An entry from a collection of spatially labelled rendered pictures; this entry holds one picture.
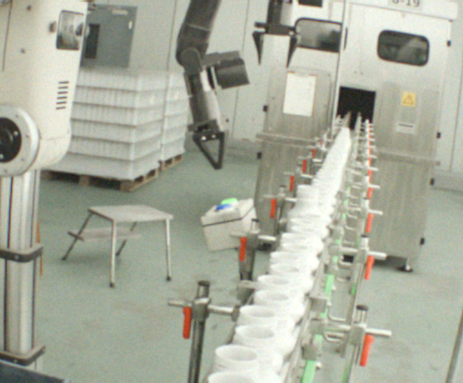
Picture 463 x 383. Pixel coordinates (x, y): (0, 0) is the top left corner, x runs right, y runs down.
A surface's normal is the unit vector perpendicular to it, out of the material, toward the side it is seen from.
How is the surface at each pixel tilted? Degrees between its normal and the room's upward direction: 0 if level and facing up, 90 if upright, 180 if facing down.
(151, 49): 90
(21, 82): 101
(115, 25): 90
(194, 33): 115
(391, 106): 90
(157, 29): 90
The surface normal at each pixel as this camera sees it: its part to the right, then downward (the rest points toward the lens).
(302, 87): -0.18, 0.12
